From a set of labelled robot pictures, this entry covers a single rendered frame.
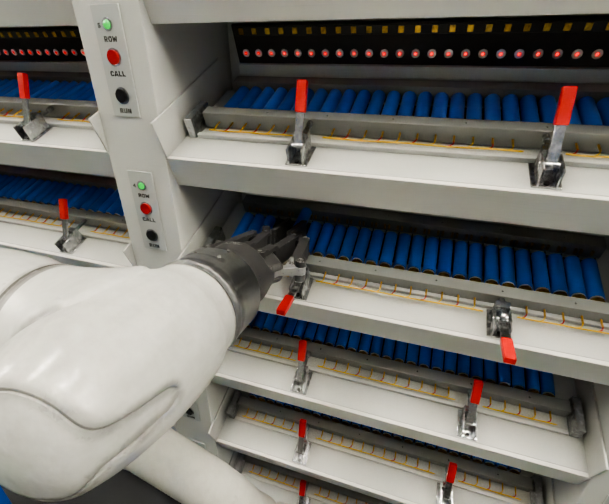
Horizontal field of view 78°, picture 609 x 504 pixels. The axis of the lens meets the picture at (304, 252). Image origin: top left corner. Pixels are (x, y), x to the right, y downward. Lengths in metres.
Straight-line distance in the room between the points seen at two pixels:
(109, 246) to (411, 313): 0.52
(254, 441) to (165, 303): 0.63
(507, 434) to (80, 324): 0.60
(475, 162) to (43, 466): 0.44
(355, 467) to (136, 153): 0.66
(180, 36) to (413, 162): 0.34
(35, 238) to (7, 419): 0.65
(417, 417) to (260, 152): 0.46
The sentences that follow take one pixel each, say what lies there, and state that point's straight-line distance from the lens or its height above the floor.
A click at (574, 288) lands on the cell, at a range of 0.60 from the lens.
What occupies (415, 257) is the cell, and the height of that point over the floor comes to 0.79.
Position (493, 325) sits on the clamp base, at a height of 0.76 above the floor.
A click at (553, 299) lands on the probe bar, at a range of 0.57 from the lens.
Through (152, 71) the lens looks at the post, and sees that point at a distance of 0.53.
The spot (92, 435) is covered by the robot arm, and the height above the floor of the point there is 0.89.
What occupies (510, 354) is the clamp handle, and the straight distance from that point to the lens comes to 0.48.
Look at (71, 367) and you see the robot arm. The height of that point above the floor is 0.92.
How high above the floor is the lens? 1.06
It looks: 28 degrees down
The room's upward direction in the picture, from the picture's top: straight up
